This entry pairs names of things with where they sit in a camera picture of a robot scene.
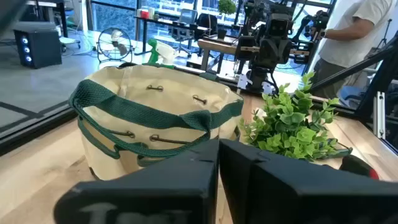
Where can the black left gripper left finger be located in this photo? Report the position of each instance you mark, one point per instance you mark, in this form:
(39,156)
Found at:
(149,193)

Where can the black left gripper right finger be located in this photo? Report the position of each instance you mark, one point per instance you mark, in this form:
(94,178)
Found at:
(295,196)

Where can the red and black garden glove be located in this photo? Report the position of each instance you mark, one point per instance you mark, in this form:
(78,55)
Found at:
(357,166)

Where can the cream canvas bag green trim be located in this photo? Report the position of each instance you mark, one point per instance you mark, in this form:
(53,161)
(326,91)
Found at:
(174,93)

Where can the green and white spray bottle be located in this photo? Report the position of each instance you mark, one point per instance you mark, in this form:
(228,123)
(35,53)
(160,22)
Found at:
(161,51)

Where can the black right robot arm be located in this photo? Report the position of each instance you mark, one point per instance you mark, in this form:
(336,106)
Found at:
(259,79)

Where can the wooden background table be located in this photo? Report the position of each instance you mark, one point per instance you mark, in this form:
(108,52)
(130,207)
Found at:
(217,46)

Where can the tall background potted plant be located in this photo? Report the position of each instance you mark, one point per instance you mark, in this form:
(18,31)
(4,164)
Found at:
(226,7)

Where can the green plant in white pot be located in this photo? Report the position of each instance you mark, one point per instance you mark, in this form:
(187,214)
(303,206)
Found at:
(289,124)

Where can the black office chair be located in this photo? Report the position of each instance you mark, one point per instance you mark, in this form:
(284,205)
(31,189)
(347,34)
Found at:
(206,23)

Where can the person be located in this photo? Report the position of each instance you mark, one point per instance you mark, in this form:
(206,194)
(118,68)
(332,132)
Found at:
(351,40)

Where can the small grey monitor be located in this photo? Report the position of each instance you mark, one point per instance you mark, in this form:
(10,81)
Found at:
(188,16)

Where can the black background desk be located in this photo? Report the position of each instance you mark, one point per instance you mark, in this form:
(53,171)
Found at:
(161,21)

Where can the red cup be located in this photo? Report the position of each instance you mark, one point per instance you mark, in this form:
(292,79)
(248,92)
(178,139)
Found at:
(145,14)

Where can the black computer tower blue lights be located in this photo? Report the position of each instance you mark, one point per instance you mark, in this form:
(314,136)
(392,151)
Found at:
(37,48)

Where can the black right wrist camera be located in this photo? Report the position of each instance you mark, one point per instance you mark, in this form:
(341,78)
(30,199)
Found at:
(280,26)

